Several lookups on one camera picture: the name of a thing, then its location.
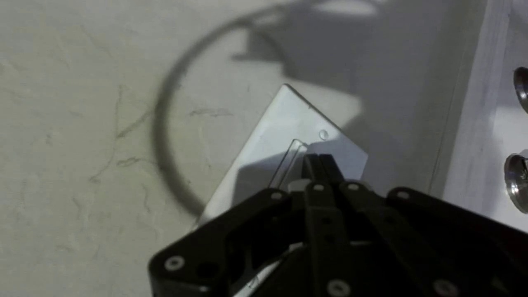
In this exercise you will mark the white metal bracket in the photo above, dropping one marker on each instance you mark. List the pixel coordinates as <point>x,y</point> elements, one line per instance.
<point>484,120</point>

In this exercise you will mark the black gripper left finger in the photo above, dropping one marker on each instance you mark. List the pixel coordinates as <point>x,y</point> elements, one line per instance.
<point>248,247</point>

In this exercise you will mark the clear plastic triangular piece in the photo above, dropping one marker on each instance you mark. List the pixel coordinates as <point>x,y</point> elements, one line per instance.
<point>275,148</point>

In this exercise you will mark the silver metal knob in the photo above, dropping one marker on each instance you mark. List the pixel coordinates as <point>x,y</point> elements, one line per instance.
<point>522,87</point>
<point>519,181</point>

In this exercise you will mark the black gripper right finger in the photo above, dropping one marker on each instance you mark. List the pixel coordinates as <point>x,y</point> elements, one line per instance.
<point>418,240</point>

